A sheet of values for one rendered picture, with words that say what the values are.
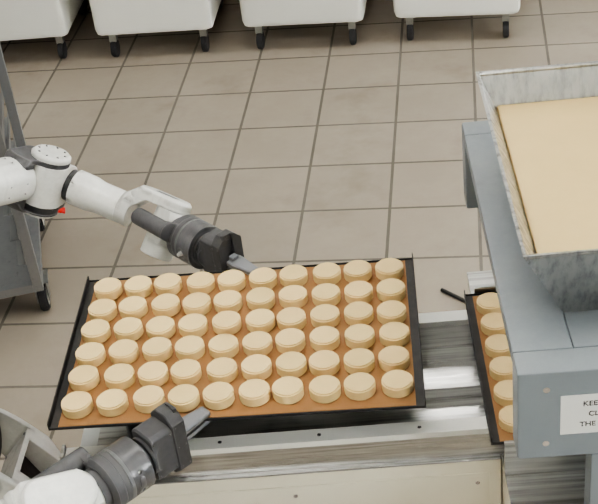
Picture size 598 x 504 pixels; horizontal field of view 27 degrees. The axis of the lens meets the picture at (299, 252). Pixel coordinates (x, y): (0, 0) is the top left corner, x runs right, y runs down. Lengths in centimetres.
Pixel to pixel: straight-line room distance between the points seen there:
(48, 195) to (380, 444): 85
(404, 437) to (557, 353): 39
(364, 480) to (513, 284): 45
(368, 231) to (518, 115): 205
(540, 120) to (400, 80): 297
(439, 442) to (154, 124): 311
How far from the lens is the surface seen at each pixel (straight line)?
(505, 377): 215
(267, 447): 209
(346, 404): 199
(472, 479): 214
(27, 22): 560
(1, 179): 241
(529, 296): 189
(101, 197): 248
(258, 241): 419
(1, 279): 400
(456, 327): 231
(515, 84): 221
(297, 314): 214
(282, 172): 455
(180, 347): 212
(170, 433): 194
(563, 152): 206
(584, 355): 178
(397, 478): 213
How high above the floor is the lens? 231
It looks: 34 degrees down
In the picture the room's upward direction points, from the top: 7 degrees counter-clockwise
